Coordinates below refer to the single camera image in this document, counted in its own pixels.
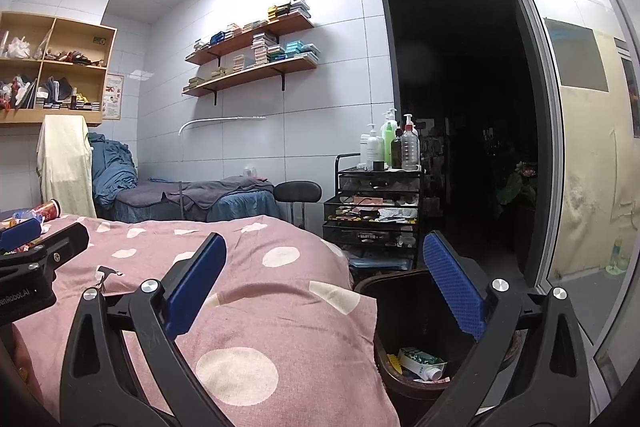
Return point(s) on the massage bed with grey blanket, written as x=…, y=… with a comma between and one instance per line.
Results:
x=210, y=192

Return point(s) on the green water dispenser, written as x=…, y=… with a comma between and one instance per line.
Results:
x=618, y=257

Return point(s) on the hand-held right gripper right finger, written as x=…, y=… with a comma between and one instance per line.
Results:
x=455, y=289

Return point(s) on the white tube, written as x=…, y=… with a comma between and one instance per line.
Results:
x=425, y=369

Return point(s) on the blue paper stack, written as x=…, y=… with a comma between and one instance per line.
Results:
x=380, y=262

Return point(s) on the person's left hand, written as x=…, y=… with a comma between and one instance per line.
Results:
x=25, y=367

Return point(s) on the black mesh trolley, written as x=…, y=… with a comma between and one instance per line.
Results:
x=370, y=237

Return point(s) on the potted plant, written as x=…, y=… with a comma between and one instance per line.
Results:
x=520, y=187

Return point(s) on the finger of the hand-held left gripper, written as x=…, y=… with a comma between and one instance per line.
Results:
x=20, y=232
x=65, y=239

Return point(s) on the row of small boxes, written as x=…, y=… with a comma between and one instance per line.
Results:
x=285, y=9

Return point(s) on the blue bedding pile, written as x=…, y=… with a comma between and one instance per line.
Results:
x=112, y=167

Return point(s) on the wall poster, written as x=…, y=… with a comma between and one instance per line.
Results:
x=113, y=97

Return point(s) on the cream cloth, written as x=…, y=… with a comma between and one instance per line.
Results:
x=65, y=157

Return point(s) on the wall shelves with boxes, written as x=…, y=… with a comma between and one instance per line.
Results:
x=300, y=48

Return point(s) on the white curved rail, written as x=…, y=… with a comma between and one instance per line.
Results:
x=220, y=120

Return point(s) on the wooden cubby shelf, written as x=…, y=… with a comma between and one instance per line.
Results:
x=50, y=119

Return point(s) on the dark bottle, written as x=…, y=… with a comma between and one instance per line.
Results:
x=396, y=152

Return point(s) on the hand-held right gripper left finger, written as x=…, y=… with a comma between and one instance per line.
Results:
x=195, y=287

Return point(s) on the white pump bottle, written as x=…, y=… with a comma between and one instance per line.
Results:
x=372, y=149

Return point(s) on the pink polka-dot blanket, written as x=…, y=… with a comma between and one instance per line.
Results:
x=250, y=307

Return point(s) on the glass door with grey frame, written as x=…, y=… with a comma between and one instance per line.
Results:
x=580, y=157

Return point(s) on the black stool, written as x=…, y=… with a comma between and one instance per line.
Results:
x=297, y=192

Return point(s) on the small dark object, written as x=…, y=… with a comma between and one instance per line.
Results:
x=107, y=272

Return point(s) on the green white box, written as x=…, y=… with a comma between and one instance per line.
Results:
x=415, y=353

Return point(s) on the clear plastic bottle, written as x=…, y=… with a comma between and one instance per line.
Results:
x=17, y=214

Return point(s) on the dark brown waste bin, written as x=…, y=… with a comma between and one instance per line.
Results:
x=415, y=307

